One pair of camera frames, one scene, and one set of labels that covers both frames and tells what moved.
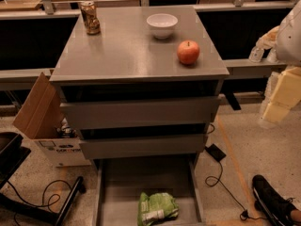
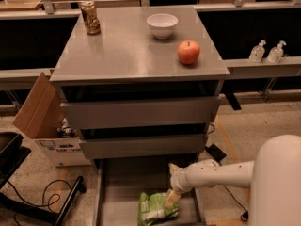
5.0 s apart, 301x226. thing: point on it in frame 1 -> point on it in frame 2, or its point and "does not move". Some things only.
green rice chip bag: (158, 206) does not move
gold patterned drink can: (88, 11) does not move
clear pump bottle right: (272, 56) does not move
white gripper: (290, 40) -> (181, 179)
